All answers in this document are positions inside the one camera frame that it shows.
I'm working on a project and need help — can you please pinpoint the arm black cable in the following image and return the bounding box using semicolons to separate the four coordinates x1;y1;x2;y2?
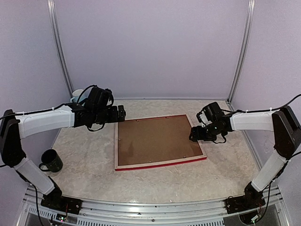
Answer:
235;94;301;161
77;84;98;105

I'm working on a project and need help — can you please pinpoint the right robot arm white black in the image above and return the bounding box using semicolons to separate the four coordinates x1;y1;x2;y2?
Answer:
189;102;301;212

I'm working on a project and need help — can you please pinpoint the left aluminium corner post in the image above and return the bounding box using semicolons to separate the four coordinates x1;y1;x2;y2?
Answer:
47;0;74;98

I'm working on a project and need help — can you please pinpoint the red wooden picture frame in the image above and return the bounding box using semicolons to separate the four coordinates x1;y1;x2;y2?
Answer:
114;114;208;172

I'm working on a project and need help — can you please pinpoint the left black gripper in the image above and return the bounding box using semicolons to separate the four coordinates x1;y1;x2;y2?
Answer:
93;105;126;124

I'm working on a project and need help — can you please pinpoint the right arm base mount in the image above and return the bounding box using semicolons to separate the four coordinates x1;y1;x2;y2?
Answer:
224;196;266;214

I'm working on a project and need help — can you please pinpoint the light blue mug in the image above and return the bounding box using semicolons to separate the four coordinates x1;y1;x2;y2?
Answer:
70;89;83;103

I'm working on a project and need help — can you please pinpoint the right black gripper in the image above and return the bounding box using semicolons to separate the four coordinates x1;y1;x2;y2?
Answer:
189;121;223;142

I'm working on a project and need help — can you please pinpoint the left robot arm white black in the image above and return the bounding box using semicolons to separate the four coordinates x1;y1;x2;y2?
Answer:
0;85;126;211

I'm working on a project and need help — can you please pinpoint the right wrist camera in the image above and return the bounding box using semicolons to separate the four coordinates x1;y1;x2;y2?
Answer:
196;112;208;124

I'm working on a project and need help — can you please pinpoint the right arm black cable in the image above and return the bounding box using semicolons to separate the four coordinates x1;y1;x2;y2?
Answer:
235;94;301;161

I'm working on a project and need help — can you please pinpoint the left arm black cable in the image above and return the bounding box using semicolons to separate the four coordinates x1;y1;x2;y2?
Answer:
77;84;98;105

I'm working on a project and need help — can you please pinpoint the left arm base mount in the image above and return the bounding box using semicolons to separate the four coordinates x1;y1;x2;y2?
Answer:
41;196;83;215

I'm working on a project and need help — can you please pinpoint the aluminium corner post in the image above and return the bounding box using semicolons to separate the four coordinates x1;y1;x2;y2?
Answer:
227;0;256;104
47;0;74;98

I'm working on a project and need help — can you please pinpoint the right aluminium corner post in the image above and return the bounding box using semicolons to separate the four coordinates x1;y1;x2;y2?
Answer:
227;0;256;104

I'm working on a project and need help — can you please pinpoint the dark green mug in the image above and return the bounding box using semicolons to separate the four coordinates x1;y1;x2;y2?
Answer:
39;149;63;173

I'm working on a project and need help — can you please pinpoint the aluminium front rail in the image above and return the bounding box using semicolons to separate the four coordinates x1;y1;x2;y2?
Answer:
15;185;291;226

